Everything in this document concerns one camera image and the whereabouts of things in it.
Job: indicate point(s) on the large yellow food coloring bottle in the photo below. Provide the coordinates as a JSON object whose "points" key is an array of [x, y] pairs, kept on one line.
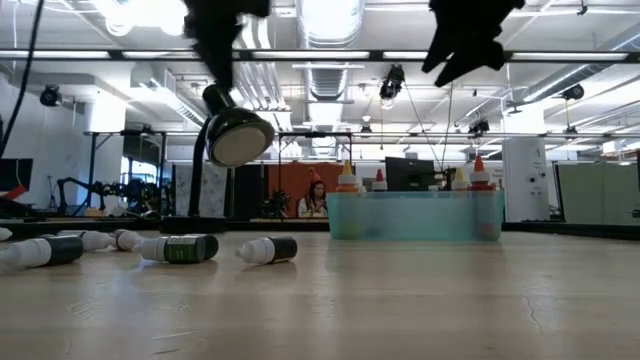
{"points": [[346, 182]]}

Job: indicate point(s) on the teal translucent plastic bin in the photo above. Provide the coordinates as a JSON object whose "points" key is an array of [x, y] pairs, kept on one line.
{"points": [[415, 215]]}

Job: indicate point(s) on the black computer monitor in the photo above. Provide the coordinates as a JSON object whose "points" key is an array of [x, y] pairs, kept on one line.
{"points": [[407, 172]]}

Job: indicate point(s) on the black overhead camera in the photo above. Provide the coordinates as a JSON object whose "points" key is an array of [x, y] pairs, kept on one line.
{"points": [[392, 82]]}

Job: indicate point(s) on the orange partition panel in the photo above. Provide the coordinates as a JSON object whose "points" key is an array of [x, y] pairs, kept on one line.
{"points": [[285, 175]]}

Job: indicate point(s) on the black ceiling-mounted camera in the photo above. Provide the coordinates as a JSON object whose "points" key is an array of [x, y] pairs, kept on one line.
{"points": [[573, 92], [51, 96], [479, 127]]}

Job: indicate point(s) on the large red bottle orange cap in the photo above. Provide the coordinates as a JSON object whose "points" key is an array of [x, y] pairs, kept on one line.
{"points": [[480, 180]]}

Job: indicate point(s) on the white pillar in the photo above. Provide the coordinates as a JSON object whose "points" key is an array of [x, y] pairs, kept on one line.
{"points": [[525, 175]]}

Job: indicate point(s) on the small red object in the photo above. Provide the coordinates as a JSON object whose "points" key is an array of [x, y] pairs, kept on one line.
{"points": [[12, 192]]}

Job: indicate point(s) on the small green label dropper bottle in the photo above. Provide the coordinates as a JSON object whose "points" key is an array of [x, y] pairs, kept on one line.
{"points": [[182, 249]]}

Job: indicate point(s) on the person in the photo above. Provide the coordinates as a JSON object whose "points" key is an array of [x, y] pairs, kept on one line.
{"points": [[315, 197]]}

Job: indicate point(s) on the silver ceiling ventilation duct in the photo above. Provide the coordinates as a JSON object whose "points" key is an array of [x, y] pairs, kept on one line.
{"points": [[330, 20]]}

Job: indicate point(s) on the black background robot arm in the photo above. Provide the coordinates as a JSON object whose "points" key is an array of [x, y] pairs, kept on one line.
{"points": [[130, 192]]}

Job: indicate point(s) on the black wall monitor screen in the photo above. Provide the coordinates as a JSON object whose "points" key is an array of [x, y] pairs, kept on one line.
{"points": [[15, 175]]}

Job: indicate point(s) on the black aluminium table frame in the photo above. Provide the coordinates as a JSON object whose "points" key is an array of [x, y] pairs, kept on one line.
{"points": [[575, 231]]}

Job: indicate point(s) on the small black label dropper bottle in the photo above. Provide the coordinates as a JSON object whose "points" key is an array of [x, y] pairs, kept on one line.
{"points": [[282, 249], [62, 250]]}

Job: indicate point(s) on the grey-green divider panel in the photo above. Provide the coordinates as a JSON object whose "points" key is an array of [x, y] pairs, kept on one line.
{"points": [[600, 195]]}

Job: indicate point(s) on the black overhead frame bar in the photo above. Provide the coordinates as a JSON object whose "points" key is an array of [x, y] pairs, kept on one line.
{"points": [[375, 55]]}

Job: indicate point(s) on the black desk lamp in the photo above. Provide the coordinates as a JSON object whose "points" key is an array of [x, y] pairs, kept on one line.
{"points": [[237, 142]]}

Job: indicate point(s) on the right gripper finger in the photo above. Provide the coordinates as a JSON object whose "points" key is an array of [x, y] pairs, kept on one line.
{"points": [[440, 45], [475, 55]]}

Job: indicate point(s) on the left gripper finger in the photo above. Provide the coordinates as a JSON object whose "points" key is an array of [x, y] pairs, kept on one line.
{"points": [[210, 50], [229, 55]]}

